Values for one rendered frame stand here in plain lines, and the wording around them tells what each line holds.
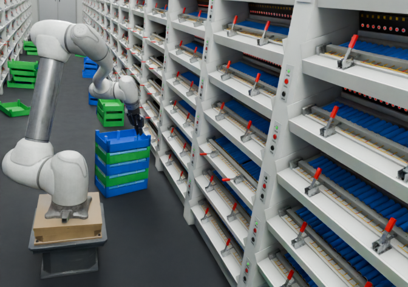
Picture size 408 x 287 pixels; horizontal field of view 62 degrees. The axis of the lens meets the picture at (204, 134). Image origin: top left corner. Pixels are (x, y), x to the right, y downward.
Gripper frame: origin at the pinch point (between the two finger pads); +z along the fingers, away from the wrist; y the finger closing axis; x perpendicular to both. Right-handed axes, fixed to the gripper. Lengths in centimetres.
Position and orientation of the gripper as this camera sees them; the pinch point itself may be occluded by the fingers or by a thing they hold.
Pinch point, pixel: (138, 130)
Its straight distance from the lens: 232.2
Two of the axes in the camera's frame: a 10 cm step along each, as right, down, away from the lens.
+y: 9.1, 2.4, -3.3
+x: 4.0, -6.4, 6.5
